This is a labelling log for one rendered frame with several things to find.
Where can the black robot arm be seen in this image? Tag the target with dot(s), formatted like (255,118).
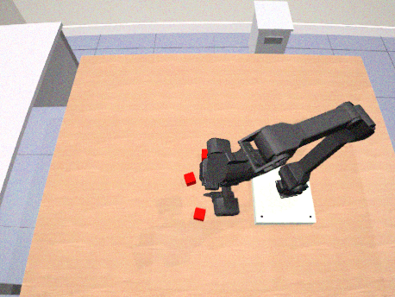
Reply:
(277,143)

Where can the red cube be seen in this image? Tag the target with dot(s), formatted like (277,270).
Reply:
(199,214)
(204,154)
(190,179)

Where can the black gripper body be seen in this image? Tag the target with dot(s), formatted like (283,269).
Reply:
(225,203)

